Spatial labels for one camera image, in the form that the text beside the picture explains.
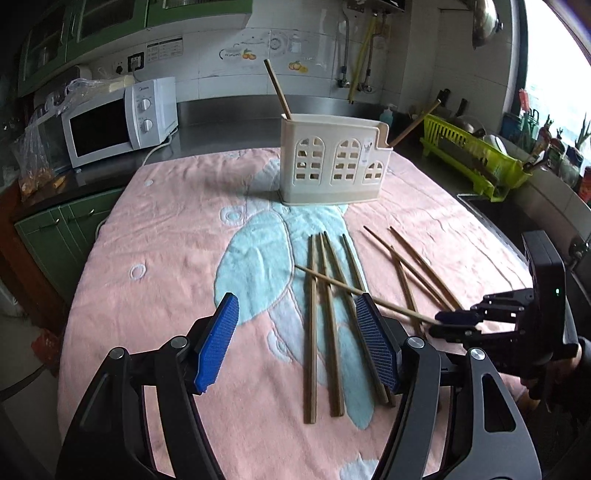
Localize brown wooden chopstick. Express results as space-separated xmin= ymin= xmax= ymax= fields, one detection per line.
xmin=363 ymin=225 xmax=458 ymax=312
xmin=303 ymin=234 xmax=319 ymax=425
xmin=318 ymin=233 xmax=345 ymax=417
xmin=389 ymin=225 xmax=465 ymax=311
xmin=390 ymin=246 xmax=426 ymax=337
xmin=341 ymin=233 xmax=369 ymax=296
xmin=389 ymin=99 xmax=443 ymax=147
xmin=263 ymin=58 xmax=293 ymax=121
xmin=294 ymin=264 xmax=440 ymax=321
xmin=322 ymin=231 xmax=397 ymax=409

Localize hanging metal wok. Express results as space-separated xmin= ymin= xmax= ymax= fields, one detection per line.
xmin=468 ymin=0 xmax=504 ymax=49

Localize white wall label sticker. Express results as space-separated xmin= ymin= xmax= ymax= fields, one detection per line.
xmin=147 ymin=39 xmax=185 ymax=58

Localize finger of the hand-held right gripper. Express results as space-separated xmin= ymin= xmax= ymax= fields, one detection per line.
xmin=435 ymin=287 xmax=539 ymax=326
xmin=427 ymin=323 xmax=527 ymax=371

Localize white microwave power cable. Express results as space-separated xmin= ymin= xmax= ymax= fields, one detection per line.
xmin=141 ymin=129 xmax=181 ymax=168

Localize yellow gas hose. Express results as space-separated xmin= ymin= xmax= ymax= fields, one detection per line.
xmin=349 ymin=16 xmax=374 ymax=103

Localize metal pipe with valve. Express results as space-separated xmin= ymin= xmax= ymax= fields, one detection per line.
xmin=362 ymin=14 xmax=385 ymax=93

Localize cream plastic utensil holder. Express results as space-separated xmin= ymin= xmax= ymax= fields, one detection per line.
xmin=281 ymin=113 xmax=391 ymax=204

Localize pink blanket with blue print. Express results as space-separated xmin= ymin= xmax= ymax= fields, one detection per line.
xmin=56 ymin=147 xmax=536 ymax=480

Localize clear plastic bag orange contents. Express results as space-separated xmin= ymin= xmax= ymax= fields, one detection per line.
xmin=10 ymin=111 xmax=70 ymax=199

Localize kitchen sink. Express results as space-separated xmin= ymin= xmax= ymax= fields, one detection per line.
xmin=457 ymin=191 xmax=525 ymax=232

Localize white microwave oven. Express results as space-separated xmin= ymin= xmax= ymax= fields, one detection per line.
xmin=61 ymin=76 xmax=179 ymax=169

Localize red packet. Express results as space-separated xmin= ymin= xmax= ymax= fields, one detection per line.
xmin=31 ymin=330 xmax=61 ymax=370

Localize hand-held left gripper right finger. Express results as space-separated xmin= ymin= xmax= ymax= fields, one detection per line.
xmin=353 ymin=292 xmax=542 ymax=480

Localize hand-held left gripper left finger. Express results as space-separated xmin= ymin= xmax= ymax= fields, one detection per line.
xmin=54 ymin=292 xmax=241 ymax=480

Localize wall water heater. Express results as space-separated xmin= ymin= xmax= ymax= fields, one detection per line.
xmin=346 ymin=0 xmax=407 ymax=12

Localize clear plastic bag with bread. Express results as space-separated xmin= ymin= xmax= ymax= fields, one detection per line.
xmin=44 ymin=78 xmax=139 ymax=116

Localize green wall cabinets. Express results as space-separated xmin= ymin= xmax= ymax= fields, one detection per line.
xmin=18 ymin=0 xmax=254 ymax=95

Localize row of windowsill bottles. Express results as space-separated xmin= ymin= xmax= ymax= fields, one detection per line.
xmin=503 ymin=88 xmax=591 ymax=204

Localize yellow-green dish rack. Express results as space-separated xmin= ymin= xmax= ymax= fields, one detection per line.
xmin=421 ymin=113 xmax=532 ymax=202

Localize metal flexible hose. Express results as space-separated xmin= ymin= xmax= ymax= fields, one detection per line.
xmin=337 ymin=18 xmax=350 ymax=88

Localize green base cabinet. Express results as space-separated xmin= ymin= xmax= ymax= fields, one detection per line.
xmin=14 ymin=187 xmax=125 ymax=296

